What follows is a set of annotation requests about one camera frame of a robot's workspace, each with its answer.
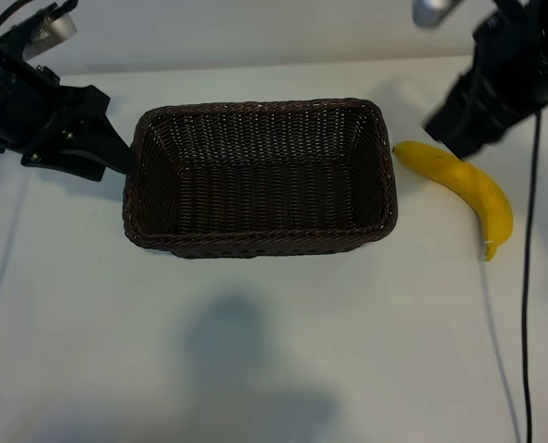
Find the dark brown wicker basket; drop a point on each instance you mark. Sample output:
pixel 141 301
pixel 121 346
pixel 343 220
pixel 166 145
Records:
pixel 255 194

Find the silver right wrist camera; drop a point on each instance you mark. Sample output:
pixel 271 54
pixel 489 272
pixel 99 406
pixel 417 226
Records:
pixel 433 11

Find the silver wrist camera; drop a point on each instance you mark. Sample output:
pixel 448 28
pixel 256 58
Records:
pixel 433 11
pixel 52 30

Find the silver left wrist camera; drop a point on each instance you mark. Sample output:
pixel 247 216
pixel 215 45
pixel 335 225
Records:
pixel 52 30

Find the yellow banana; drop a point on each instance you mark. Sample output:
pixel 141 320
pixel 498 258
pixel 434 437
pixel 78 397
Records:
pixel 481 189

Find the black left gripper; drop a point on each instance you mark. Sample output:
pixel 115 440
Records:
pixel 15 101

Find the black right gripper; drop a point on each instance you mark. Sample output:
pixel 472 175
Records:
pixel 504 60

